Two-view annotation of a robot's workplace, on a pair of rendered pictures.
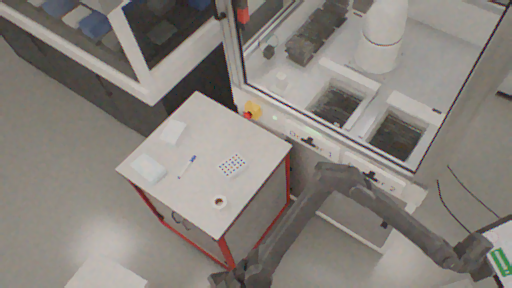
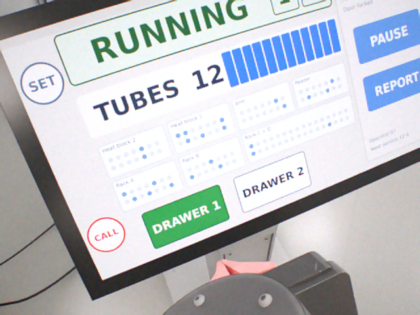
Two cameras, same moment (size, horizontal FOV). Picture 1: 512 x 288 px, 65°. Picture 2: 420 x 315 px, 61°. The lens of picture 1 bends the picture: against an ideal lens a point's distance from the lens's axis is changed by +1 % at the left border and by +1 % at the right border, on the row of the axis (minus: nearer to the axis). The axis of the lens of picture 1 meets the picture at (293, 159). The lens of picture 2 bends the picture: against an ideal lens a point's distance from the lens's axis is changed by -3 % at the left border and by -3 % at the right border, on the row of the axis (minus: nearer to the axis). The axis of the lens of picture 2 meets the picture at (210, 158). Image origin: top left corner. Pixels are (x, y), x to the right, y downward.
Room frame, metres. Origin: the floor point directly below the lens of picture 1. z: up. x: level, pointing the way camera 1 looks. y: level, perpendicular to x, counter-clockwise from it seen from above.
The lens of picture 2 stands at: (0.38, -0.55, 1.38)
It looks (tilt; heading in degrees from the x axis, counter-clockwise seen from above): 55 degrees down; 268
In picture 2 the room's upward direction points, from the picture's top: 6 degrees counter-clockwise
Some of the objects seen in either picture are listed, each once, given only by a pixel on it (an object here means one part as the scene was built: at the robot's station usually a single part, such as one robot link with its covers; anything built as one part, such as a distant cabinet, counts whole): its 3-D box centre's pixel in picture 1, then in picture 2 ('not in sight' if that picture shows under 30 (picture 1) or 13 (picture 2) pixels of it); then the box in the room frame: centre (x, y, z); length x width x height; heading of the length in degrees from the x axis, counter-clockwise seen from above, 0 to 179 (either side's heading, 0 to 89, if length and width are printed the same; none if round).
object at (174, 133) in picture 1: (173, 134); not in sight; (1.09, 0.59, 0.79); 0.13 x 0.09 x 0.05; 161
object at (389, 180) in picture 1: (372, 174); not in sight; (0.83, -0.35, 0.87); 0.29 x 0.02 x 0.11; 56
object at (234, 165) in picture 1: (232, 166); not in sight; (0.91, 0.29, 0.78); 0.12 x 0.08 x 0.04; 132
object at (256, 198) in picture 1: (218, 191); not in sight; (0.98, 0.42, 0.38); 0.62 x 0.58 x 0.76; 56
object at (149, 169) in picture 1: (148, 168); not in sight; (0.90, 0.68, 0.78); 0.15 x 0.10 x 0.04; 52
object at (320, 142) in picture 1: (311, 140); not in sight; (1.00, -0.09, 0.87); 0.29 x 0.02 x 0.11; 56
